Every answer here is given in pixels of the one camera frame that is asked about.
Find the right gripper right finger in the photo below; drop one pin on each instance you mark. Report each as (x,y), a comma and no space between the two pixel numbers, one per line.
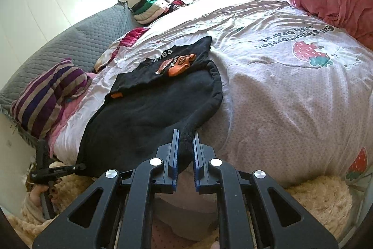
(253,210)

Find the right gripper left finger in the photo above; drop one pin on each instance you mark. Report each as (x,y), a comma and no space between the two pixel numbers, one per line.
(116,210)

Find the black sweater with orange cuffs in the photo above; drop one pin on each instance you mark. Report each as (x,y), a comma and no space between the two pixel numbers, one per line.
(180,90)

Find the stack of folded clothes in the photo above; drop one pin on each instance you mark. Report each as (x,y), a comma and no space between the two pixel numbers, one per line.
(147,11)

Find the left hand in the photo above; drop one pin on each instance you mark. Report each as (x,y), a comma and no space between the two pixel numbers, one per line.
(37,190)

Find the purple striped pillow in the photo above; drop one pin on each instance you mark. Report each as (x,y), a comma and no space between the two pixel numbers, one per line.
(41,104)

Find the cream fluffy rug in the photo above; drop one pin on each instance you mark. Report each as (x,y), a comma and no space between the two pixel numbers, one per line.
(187,219)

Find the pink strawberry print duvet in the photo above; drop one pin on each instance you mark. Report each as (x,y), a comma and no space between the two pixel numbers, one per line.
(297,92)

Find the grey quilted headboard cover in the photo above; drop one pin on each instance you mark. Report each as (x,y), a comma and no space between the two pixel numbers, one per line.
(83,43)

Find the red and cream pillow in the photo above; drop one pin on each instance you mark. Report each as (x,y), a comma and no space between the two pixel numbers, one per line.
(126,41)

